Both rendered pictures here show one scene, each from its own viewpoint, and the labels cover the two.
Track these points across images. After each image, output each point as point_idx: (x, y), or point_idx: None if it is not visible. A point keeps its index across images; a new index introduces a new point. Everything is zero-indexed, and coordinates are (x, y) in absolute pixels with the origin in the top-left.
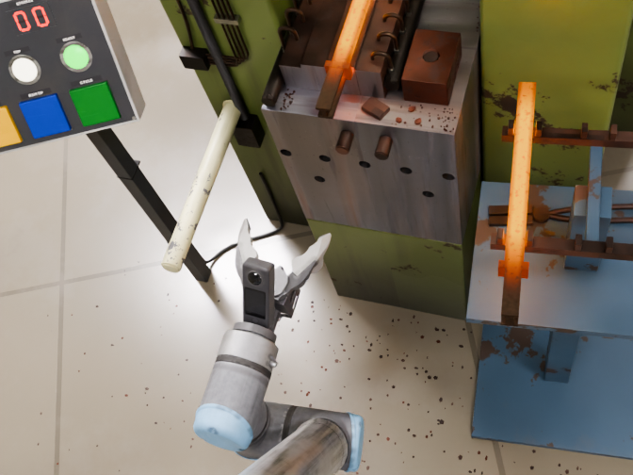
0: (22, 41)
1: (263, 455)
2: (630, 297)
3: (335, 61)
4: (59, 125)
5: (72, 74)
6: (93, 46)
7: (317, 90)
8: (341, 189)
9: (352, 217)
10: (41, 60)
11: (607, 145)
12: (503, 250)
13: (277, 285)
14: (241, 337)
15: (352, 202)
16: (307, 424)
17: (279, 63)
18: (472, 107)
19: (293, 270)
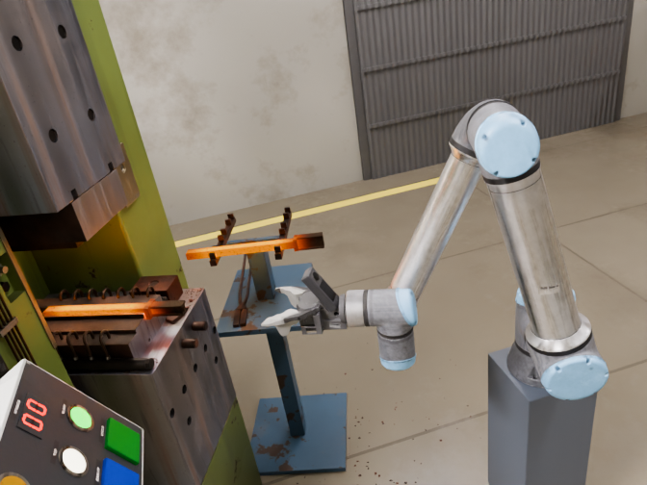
0: (48, 440)
1: (422, 233)
2: (290, 279)
3: (146, 304)
4: (133, 477)
5: (92, 434)
6: (78, 401)
7: (147, 347)
8: (197, 417)
9: (209, 445)
10: (71, 443)
11: (227, 238)
12: (282, 255)
13: (312, 294)
14: (350, 293)
15: (204, 423)
16: (392, 286)
17: (118, 359)
18: None
19: (301, 293)
